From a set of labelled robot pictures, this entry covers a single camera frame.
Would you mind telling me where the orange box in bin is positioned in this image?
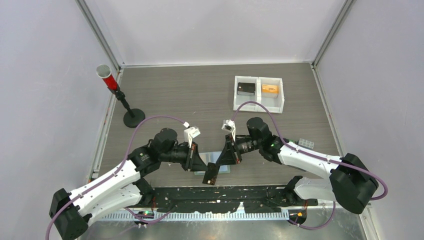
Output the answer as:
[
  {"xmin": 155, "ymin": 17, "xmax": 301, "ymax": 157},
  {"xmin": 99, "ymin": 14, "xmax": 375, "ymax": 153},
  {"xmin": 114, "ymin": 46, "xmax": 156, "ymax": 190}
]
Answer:
[{"xmin": 261, "ymin": 84, "xmax": 280, "ymax": 98}]

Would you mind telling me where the white two-compartment bin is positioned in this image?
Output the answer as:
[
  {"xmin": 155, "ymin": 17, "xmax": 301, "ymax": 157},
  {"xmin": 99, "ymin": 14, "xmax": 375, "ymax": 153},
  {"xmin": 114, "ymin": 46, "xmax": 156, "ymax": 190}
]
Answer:
[{"xmin": 233, "ymin": 75, "xmax": 285, "ymax": 114}]

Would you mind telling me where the red microphone on stand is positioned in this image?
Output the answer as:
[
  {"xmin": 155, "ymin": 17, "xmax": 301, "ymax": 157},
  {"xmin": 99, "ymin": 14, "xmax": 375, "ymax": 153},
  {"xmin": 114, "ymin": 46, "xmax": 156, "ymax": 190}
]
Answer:
[{"xmin": 96, "ymin": 64, "xmax": 146, "ymax": 128}]

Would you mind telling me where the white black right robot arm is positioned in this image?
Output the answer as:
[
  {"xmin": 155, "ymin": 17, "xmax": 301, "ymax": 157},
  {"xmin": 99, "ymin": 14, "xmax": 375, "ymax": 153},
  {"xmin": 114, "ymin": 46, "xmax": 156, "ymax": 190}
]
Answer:
[{"xmin": 214, "ymin": 117, "xmax": 379, "ymax": 215}]

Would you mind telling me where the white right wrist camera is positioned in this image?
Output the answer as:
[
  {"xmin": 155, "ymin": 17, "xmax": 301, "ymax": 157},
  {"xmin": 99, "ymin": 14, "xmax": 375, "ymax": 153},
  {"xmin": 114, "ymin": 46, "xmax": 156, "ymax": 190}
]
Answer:
[{"xmin": 221, "ymin": 119, "xmax": 236, "ymax": 141}]

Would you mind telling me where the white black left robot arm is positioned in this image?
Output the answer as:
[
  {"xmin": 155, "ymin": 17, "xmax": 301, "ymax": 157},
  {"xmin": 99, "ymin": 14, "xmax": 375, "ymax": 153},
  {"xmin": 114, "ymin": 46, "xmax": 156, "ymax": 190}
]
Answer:
[{"xmin": 49, "ymin": 126, "xmax": 207, "ymax": 240}]

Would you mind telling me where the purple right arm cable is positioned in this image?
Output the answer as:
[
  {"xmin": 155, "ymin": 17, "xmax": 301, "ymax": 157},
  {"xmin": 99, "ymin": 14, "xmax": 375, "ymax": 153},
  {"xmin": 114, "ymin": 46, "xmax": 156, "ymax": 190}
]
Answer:
[{"xmin": 231, "ymin": 100, "xmax": 389, "ymax": 201}]

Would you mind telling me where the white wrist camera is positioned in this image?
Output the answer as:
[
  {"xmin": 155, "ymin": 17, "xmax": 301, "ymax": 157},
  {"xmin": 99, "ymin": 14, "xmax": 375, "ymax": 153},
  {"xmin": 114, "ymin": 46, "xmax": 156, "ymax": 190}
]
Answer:
[
  {"xmin": 183, "ymin": 122, "xmax": 201, "ymax": 147},
  {"xmin": 221, "ymin": 119, "xmax": 236, "ymax": 141}
]

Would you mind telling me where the grey lego brick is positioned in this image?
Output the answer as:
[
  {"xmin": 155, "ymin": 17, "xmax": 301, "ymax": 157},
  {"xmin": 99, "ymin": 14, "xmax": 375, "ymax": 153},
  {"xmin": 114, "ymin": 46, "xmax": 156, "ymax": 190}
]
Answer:
[{"xmin": 297, "ymin": 138, "xmax": 315, "ymax": 150}]

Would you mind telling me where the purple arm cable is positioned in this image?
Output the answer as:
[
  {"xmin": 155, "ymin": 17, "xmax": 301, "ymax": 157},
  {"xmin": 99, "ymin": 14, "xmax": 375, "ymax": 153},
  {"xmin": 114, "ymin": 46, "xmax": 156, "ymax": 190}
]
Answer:
[
  {"xmin": 44, "ymin": 115, "xmax": 190, "ymax": 240},
  {"xmin": 231, "ymin": 100, "xmax": 389, "ymax": 201}
]

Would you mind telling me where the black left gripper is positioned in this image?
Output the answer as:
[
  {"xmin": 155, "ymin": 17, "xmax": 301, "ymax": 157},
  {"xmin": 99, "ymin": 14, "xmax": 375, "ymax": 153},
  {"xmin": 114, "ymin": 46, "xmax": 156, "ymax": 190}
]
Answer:
[{"xmin": 160, "ymin": 140, "xmax": 208, "ymax": 172}]

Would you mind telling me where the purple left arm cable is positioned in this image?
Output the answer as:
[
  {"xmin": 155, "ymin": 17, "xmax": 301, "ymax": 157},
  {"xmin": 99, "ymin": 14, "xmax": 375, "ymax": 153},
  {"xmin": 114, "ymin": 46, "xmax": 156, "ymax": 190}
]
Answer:
[{"xmin": 44, "ymin": 115, "xmax": 190, "ymax": 240}]

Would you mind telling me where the green card holder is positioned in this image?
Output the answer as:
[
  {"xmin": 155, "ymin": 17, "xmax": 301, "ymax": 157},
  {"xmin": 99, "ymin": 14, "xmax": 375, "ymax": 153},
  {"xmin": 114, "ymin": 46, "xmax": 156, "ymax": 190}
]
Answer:
[{"xmin": 199, "ymin": 151, "xmax": 231, "ymax": 174}]

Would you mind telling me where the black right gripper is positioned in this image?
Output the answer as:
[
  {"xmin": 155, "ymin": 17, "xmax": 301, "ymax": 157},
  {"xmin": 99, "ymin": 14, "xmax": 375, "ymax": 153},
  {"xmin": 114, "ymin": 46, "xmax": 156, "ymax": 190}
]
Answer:
[{"xmin": 216, "ymin": 133, "xmax": 262, "ymax": 167}]

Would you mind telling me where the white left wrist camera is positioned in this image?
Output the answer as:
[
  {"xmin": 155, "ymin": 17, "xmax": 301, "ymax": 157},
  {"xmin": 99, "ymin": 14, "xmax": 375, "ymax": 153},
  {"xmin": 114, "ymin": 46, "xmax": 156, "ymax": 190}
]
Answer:
[{"xmin": 183, "ymin": 122, "xmax": 201, "ymax": 147}]

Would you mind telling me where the aluminium front rail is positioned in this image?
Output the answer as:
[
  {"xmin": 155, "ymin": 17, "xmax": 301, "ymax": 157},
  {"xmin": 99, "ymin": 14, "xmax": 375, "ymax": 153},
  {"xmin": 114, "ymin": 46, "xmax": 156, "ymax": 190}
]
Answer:
[{"xmin": 71, "ymin": 188, "xmax": 332, "ymax": 222}]

